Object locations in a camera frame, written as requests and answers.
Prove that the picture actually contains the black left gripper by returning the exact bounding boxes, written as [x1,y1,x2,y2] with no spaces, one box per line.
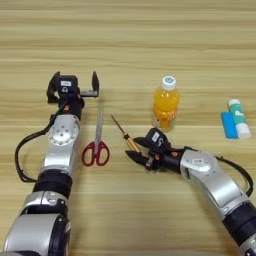
[46,70,100,119]

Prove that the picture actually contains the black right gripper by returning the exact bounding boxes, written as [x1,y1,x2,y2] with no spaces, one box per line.
[125,135,184,174]

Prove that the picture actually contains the amber handled screwdriver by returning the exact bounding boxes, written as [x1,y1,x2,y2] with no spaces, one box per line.
[110,114,143,154]

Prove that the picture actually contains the orange juice bottle white cap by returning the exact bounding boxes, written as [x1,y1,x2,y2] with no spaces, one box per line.
[152,75,181,133]

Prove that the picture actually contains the white green tube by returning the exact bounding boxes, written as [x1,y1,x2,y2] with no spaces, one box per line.
[227,98,252,140]

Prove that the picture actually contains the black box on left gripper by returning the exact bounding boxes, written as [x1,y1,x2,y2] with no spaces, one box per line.
[55,74,79,96]

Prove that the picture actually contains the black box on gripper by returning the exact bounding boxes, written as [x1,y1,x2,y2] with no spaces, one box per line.
[55,74,79,96]
[144,127,172,154]

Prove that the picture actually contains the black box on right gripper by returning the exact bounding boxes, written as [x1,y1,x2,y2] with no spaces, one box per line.
[144,127,172,154]

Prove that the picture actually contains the blue eraser block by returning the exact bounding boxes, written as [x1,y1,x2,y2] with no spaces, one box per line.
[219,111,239,140]

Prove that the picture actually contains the red handled scissors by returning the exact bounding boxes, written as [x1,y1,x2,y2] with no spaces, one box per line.
[80,106,111,168]

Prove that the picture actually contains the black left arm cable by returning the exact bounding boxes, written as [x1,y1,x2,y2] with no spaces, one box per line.
[14,99,68,184]

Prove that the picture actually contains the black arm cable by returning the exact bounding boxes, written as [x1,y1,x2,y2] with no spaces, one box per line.
[183,145,254,198]
[14,99,68,184]

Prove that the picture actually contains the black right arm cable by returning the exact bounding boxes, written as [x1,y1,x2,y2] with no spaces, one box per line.
[183,145,254,198]

